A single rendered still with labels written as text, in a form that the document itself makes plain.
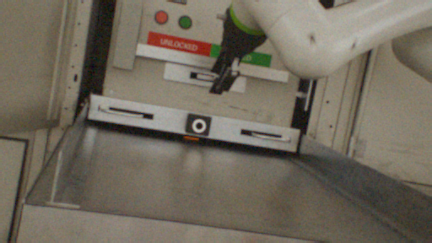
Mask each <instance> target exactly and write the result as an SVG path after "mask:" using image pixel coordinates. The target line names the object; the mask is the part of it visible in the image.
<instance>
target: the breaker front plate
mask: <svg viewBox="0 0 432 243"><path fill-rule="evenodd" d="M122 2H123V0H118V8H117V12H116V23H115V27H114V31H113V40H112V43H111V54H110V59H109V63H108V71H107V75H106V79H105V90H104V94H103V96H108V97H112V98H116V99H120V100H131V101H136V102H139V103H147V104H151V105H162V106H166V107H170V108H175V109H182V110H186V111H197V112H201V113H205V114H209V115H216V116H223V117H232V118H235V119H240V120H247V121H252V122H258V123H266V124H270V125H274V126H282V127H289V122H290V118H291V115H292V109H293V105H294V100H295V93H296V90H297V86H298V82H299V77H296V76H294V75H293V74H292V73H290V71H288V70H287V68H286V67H285V66H284V64H283V63H282V62H281V59H280V57H279V56H278V53H277V52H276V50H275V48H274V47H273V45H272V43H271V41H270V40H269V39H268V38H267V41H265V42H264V44H263V45H261V46H260V47H258V48H256V50H255V51H256V52H260V53H263V54H270V55H273V57H272V61H271V65H270V68H273V69H277V70H281V71H288V72H289V75H288V78H287V83H283V82H279V81H275V80H269V79H264V78H258V77H252V76H247V75H244V74H241V75H240V77H239V78H237V79H236V80H235V82H234V84H233V85H232V87H231V89H230V90H229V92H223V94H222V95H220V94H210V93H209V89H210V88H211V86H212V83H210V82H206V81H203V80H196V79H191V78H189V77H190V73H191V72H196V73H203V74H210V75H213V76H217V74H216V73H211V68H205V67H198V66H192V65H187V64H184V63H179V62H170V61H166V60H163V59H155V58H152V57H146V56H138V55H136V58H135V62H134V65H133V70H132V71H127V70H124V69H120V68H116V67H112V66H111V64H112V60H113V56H114V48H115V44H116V32H117V28H118V25H119V16H120V12H121V5H122ZM231 2H232V0H187V2H186V5H181V4H178V3H173V2H168V1H166V0H143V15H142V19H141V27H140V31H139V35H138V44H145V45H147V42H148V34H149V31H151V32H159V33H162V34H166V35H175V36H179V37H182V38H186V39H193V40H196V41H202V42H208V43H213V44H216V45H220V42H221V41H222V34H223V31H224V28H223V24H224V21H222V20H221V19H216V18H217V14H224V13H225V12H226V8H230V4H231ZM158 11H165V12H166V13H167V14H168V22H167V23H166V24H158V23H156V21H155V19H154V16H155V14H156V13H157V12H158ZM184 15H187V16H188V17H190V18H192V27H190V28H189V29H188V30H183V29H182V28H181V27H180V26H179V20H180V18H181V17H182V16H184Z"/></svg>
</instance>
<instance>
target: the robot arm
mask: <svg viewBox="0 0 432 243"><path fill-rule="evenodd" d="M216 19H221V20H222V21H224V24H223V28H224V31H223V34H222V41H221V42H220V47H223V48H221V49H220V52H219V56H218V57H217V59H216V60H215V62H214V65H213V66H212V68H211V73H216V74H219V77H216V78H215V80H214V81H213V83H212V86H211V88H210V89H209V93H210V94H214V95H222V94H223V92H229V90H230V89H231V87H232V85H233V84H234V82H235V80H236V79H237V78H239V77H240V69H237V67H238V66H240V62H241V60H242V59H243V57H244V56H246V55H248V54H251V53H252V52H253V51H255V50H256V48H258V47H260V46H261V45H263V44H264V42H265V41H267V38H268V39H269V40H270V41H271V43H272V45H273V47H274V48H275V50H276V52H277V53H278V56H279V57H280V59H281V62H282V63H283V64H284V66H285V67H286V68H287V70H288V71H290V73H292V74H293V75H294V76H296V77H299V78H302V79H309V80H314V79H321V78H325V77H326V76H329V75H330V74H331V73H333V72H334V71H336V70H337V69H339V68H340V67H342V66H343V65H344V64H345V63H347V62H349V61H350V60H353V59H354V58H355V57H358V56H360V55H361V54H362V53H365V52H367V51H368V50H370V49H372V48H374V47H376V46H379V45H381V44H383V43H384V42H386V41H390V40H391V48H392V50H393V54H394V56H395V58H396V59H397V60H398V61H399V62H400V63H401V64H402V65H404V66H405V67H407V68H408V69H411V70H412V71H413V72H415V73H416V74H417V75H420V77H422V78H424V79H425V80H426V81H429V83H431V84H432V0H351V1H349V2H347V3H342V4H339V5H337V6H336V7H333V8H329V9H327V10H325V9H324V8H323V7H322V6H321V4H320V3H319V2H318V0H232V2H231V4H230V6H229V8H226V12H225V13H224V14H217V18H216Z"/></svg>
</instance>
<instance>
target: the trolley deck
mask: <svg viewBox="0 0 432 243"><path fill-rule="evenodd" d="M72 127H73V126H70V124H68V126H67V129H65V131H64V133H63V135H62V136H61V137H60V140H59V141H58V142H57V144H56V147H55V148H54V149H53V150H52V153H51V154H50V156H49V157H48V160H47V161H46V162H45V163H44V166H43V167H42V169H41V170H40V173H39V174H38V176H37V177H36V178H35V181H34V182H33V183H32V185H31V187H30V189H29V190H28V191H27V193H26V195H25V197H24V198H23V200H22V204H21V209H20V214H19V223H18V228H17V234H16V238H15V242H14V243H412V242H409V241H408V240H406V239H405V238H403V237H401V236H400V235H399V234H398V233H395V232H394V230H392V229H390V228H388V227H387V226H386V225H385V224H382V223H381V222H380V221H379V220H377V219H375V218H374V217H372V216H370V215H369V214H368V213H366V212H365V211H364V210H362V209H360V208H359V207H358V206H356V205H354V204H353V203H352V202H350V201H349V200H348V199H347V198H344V197H343V196H341V195H339V194H338V193H337V192H335V191H334V190H333V189H332V188H330V187H328V186H326V185H324V183H322V182H320V181H318V180H317V179H316V178H315V177H314V176H313V175H310V174H309V173H307V172H305V171H304V170H302V169H301V168H300V167H299V166H297V165H295V164H293V162H291V161H290V160H285V159H277V158H273V157H264V156H261V155H256V154H244V153H241V152H235V151H228V150H222V149H219V148H207V147H203V146H195V145H190V144H186V143H175V142H170V141H166V140H157V139H153V138H141V137H137V136H133V135H128V134H120V133H115V132H103V131H100V130H97V133H96V139H95V141H94V147H93V153H92V156H91V160H90V162H89V171H88V174H87V177H86V181H85V187H84V192H83V196H82V199H81V205H80V208H67V207H57V206H52V205H46V201H47V199H48V197H49V196H50V192H51V190H52V188H53V187H54V179H55V174H56V170H57V162H58V158H59V150H60V149H61V147H62V146H63V143H64V141H65V140H66V139H67V136H68V134H69V133H70V130H71V129H72Z"/></svg>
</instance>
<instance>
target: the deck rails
mask: <svg viewBox="0 0 432 243"><path fill-rule="evenodd" d="M87 104H88V100H87V101H86V102H85V104H84V107H83V108H82V110H81V111H80V114H79V115H78V117H77V120H76V122H75V123H74V124H73V127H72V129H71V130H70V133H69V134H68V135H67V139H66V140H65V141H64V143H63V146H62V147H61V149H60V150H59V158H58V162H57V170H56V174H55V179H54V187H53V188H52V190H51V192H50V196H49V197H48V199H47V201H46V205H52V206H57V207H67V208H80V205H81V199H82V196H83V192H84V187H85V181H86V177H87V174H88V171H89V162H90V160H91V156H92V153H93V147H94V144H95V139H96V133H97V128H93V127H85V126H84V121H85V117H86V113H87ZM289 160H290V161H291V162H293V164H295V165H297V166H299V167H300V168H301V169H302V170H304V171H305V172H307V173H309V174H310V175H312V176H314V177H315V178H316V179H317V180H318V181H320V182H322V183H324V185H326V186H328V187H330V188H332V189H333V190H334V191H335V192H337V193H338V194H339V195H341V196H343V197H344V198H347V199H348V200H349V201H350V202H351V203H353V204H354V205H356V206H358V207H359V208H360V209H362V210H364V211H365V212H366V213H368V214H369V215H370V216H372V217H374V218H375V219H377V220H379V221H380V222H381V223H382V224H385V225H386V226H387V227H388V228H390V229H392V230H394V232H395V233H398V234H399V235H400V236H401V237H403V238H405V239H406V240H408V241H409V242H412V243H432V196H430V195H428V194H427V193H425V192H421V191H420V190H418V189H417V188H415V187H412V186H410V185H409V184H406V183H403V182H401V181H399V180H397V179H395V178H393V177H392V176H389V175H387V174H385V173H384V172H380V171H378V170H377V169H374V168H372V167H370V166H369V165H366V164H364V163H363V162H359V161H358V160H357V159H353V158H351V157H349V156H347V155H346V154H343V153H340V152H339V151H337V150H336V149H333V148H331V147H328V146H326V145H325V144H323V143H320V142H318V141H316V140H314V139H313V138H309V137H307V136H306V138H305V146H304V149H303V153H302V156H301V160H295V159H289Z"/></svg>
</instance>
